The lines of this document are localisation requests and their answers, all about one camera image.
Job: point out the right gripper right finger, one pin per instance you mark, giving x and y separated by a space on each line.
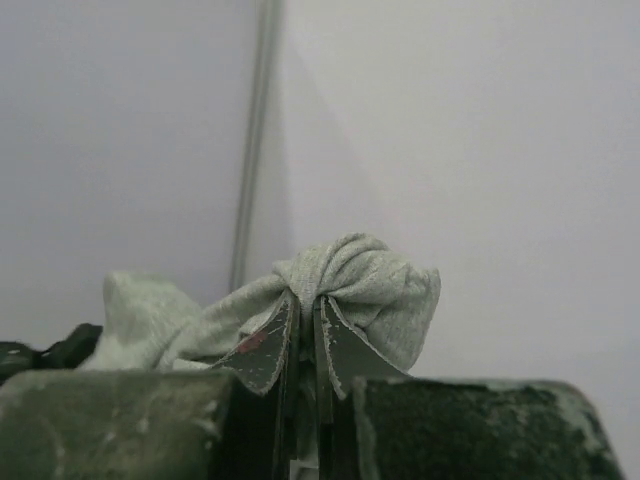
376 422

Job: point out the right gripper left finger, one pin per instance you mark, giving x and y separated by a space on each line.
229 420

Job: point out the grey t-shirt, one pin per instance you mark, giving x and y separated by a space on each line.
151 324

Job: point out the right corner aluminium post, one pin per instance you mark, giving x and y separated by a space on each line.
269 14

